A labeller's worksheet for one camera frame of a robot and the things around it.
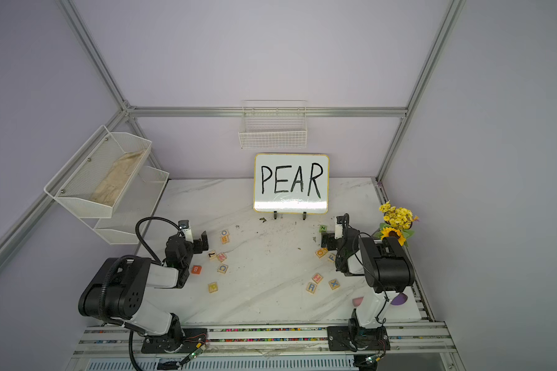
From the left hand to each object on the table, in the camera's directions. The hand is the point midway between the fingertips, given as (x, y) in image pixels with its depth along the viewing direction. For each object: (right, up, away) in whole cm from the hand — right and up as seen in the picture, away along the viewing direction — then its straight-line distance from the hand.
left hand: (193, 235), depth 95 cm
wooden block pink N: (+12, -8, -2) cm, 15 cm away
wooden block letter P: (+12, -18, -11) cm, 24 cm away
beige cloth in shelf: (-20, +23, -16) cm, 35 cm away
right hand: (+58, +2, +4) cm, 58 cm away
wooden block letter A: (+53, -7, -2) cm, 54 cm away
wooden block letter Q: (+14, -12, -7) cm, 20 cm away
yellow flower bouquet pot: (+78, +7, -17) cm, 80 cm away
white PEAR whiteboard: (+42, +23, +9) cm, 48 cm away
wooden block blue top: (+12, +1, +4) cm, 13 cm away
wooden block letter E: (+13, -2, +2) cm, 13 cm away
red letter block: (+4, -12, -7) cm, 14 cm away
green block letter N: (+55, +2, +6) cm, 56 cm away
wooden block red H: (+51, -15, -9) cm, 54 cm away
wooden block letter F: (+58, -9, -3) cm, 58 cm away
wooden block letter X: (+57, -17, -10) cm, 60 cm away
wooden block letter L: (+9, -7, -2) cm, 12 cm away
